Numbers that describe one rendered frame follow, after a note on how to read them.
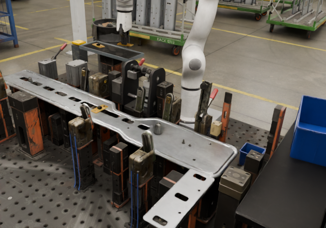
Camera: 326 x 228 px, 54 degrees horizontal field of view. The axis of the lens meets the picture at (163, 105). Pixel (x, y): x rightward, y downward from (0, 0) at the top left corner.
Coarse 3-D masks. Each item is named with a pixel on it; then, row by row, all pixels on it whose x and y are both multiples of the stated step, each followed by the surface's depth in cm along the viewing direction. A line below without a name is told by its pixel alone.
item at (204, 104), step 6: (204, 84) 128; (210, 84) 130; (204, 90) 133; (210, 90) 132; (204, 96) 133; (204, 102) 134; (198, 108) 135; (204, 108) 134; (198, 114) 136; (204, 114) 134
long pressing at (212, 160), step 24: (24, 72) 188; (48, 96) 162; (72, 96) 163; (96, 96) 163; (96, 120) 143; (120, 120) 143; (144, 120) 144; (168, 144) 128; (192, 144) 128; (216, 144) 129; (192, 168) 115; (216, 168) 115
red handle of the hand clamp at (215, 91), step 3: (213, 90) 141; (216, 90) 141; (213, 93) 140; (216, 93) 140; (210, 96) 140; (213, 96) 139; (210, 99) 139; (210, 102) 138; (201, 114) 136; (201, 117) 136
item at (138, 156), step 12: (132, 156) 112; (144, 156) 113; (132, 168) 113; (144, 168) 115; (132, 180) 116; (144, 180) 117; (132, 192) 121; (144, 192) 122; (132, 204) 123; (144, 204) 124; (132, 216) 125
